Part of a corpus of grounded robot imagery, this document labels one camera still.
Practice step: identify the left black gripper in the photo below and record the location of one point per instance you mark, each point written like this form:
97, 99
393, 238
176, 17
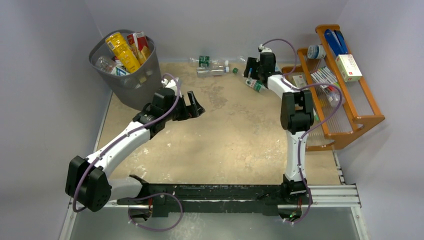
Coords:
195, 111

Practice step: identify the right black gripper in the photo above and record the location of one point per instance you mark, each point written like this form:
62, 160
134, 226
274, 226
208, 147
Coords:
251, 70

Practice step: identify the green white label bottle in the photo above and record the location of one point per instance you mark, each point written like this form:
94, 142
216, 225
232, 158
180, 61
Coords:
250, 82

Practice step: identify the amber tea bottle red label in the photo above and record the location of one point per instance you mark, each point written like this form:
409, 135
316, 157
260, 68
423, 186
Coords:
139, 46

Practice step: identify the clear bottle white cap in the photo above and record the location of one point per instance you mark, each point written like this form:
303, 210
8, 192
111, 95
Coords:
106, 64

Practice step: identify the yellow plastic bottle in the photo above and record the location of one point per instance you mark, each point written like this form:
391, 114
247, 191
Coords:
121, 49

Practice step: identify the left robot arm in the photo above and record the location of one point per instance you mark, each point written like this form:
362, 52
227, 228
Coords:
88, 182

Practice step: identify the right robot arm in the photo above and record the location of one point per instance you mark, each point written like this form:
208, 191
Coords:
296, 116

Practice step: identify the grey mesh waste bin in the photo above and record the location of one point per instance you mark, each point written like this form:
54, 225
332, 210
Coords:
135, 89

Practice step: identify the blue label water bottle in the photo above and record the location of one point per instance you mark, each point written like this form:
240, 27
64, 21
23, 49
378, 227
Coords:
277, 70

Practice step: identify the green label clear bottle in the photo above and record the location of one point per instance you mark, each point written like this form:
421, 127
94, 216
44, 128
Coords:
207, 62

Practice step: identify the green white small box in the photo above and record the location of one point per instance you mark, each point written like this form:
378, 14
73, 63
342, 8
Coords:
298, 82

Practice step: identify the round tape roll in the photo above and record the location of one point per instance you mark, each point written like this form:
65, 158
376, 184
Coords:
316, 52

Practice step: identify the pack of coloured markers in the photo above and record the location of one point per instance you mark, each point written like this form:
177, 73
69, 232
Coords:
324, 75

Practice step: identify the white green marker pen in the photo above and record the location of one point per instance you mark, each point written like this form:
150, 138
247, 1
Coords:
315, 116

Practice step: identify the small clear jar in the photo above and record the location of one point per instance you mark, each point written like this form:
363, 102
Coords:
334, 98

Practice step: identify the white red box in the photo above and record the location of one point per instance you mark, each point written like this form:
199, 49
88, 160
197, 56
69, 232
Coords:
348, 68

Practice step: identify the wooden tiered rack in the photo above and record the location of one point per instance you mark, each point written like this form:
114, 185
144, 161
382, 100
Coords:
358, 115

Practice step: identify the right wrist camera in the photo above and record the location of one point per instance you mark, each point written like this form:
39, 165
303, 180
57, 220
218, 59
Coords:
263, 49

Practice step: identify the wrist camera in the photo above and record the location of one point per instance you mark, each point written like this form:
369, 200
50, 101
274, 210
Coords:
175, 85
263, 49

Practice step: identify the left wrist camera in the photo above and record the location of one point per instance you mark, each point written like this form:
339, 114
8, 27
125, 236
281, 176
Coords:
175, 85

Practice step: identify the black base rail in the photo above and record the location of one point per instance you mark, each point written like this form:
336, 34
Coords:
268, 200

